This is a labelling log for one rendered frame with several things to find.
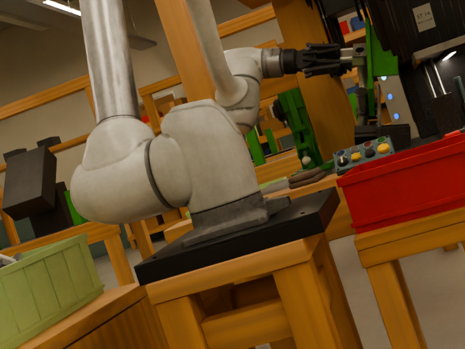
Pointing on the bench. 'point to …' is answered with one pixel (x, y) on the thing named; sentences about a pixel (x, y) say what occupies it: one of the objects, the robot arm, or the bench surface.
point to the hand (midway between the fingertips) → (352, 56)
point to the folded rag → (312, 176)
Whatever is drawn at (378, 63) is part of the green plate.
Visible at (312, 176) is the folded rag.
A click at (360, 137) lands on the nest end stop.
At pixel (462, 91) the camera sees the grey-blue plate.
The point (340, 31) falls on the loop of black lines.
